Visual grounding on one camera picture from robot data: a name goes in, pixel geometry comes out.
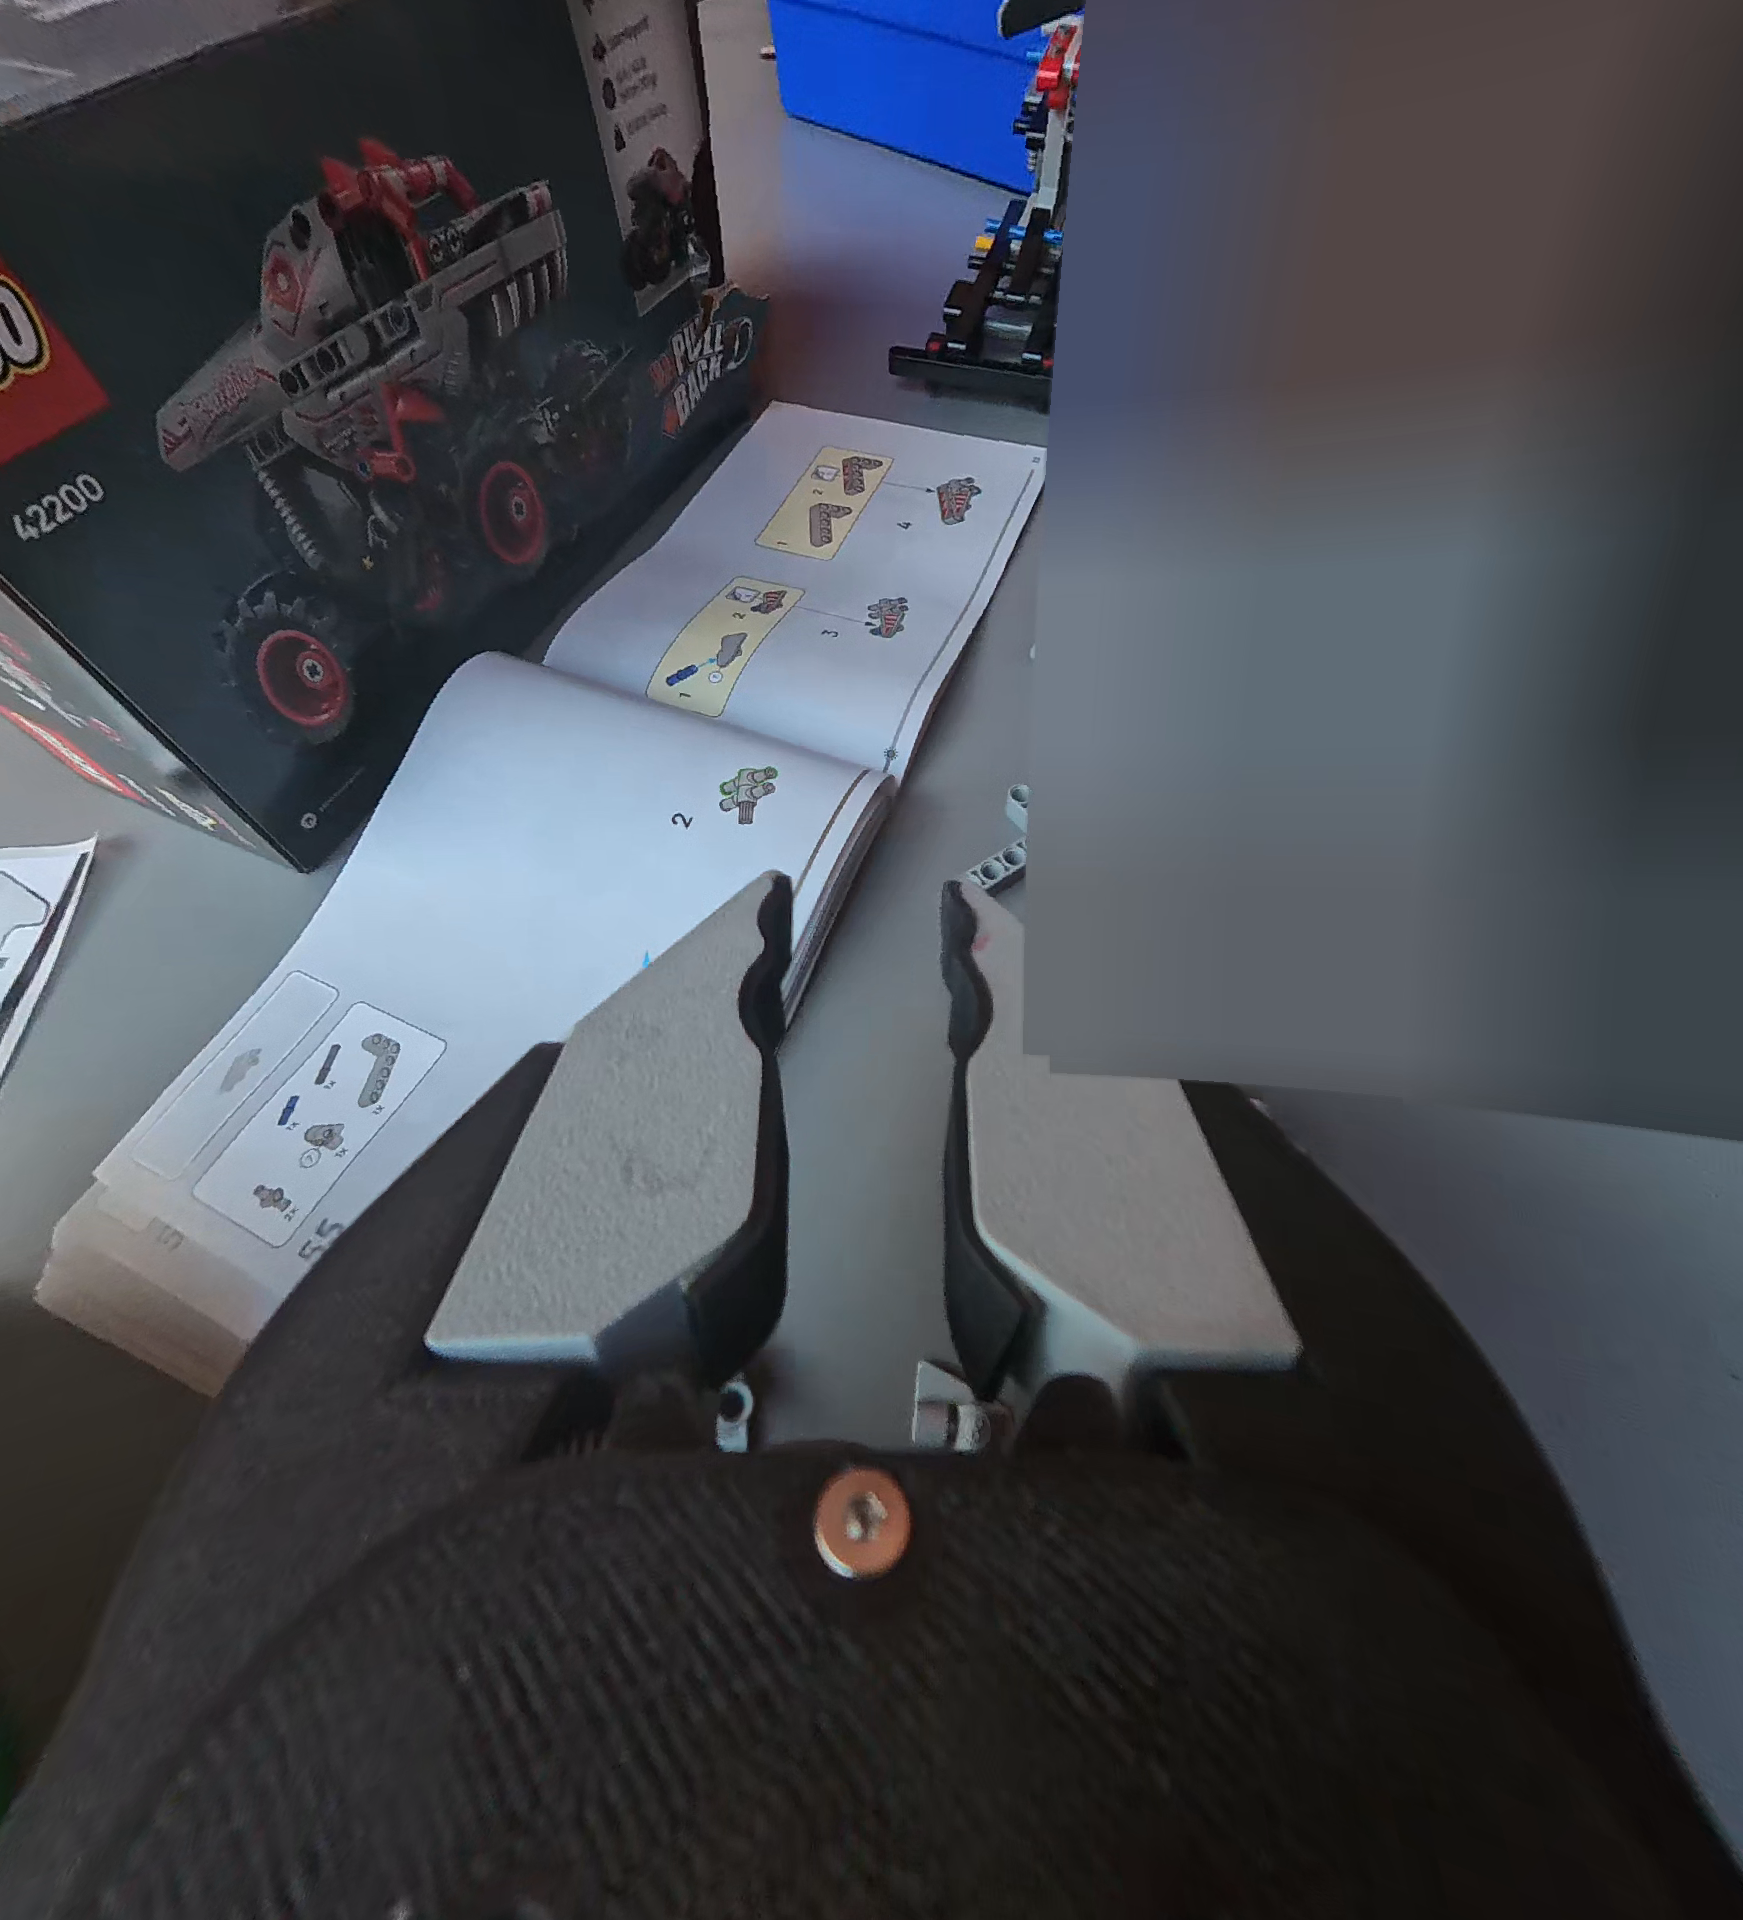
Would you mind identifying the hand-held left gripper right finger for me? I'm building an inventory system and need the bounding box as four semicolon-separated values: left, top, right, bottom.
940;877;1309;1394

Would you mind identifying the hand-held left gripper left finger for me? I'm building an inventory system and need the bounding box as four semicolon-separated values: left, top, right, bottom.
423;866;798;1394

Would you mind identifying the open lego instruction booklet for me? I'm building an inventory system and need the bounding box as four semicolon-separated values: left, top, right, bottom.
40;398;1047;1398

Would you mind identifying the grey L-shaped lego beam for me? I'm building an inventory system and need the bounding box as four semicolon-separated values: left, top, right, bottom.
965;779;1040;905

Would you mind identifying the black lego chassis assembly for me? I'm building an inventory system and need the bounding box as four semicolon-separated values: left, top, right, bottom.
891;0;1091;415

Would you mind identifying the dark lego set box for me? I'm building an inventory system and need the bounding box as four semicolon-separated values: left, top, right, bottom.
0;0;777;875

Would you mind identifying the blue box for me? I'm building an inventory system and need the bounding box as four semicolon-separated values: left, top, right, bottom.
765;0;1062;194

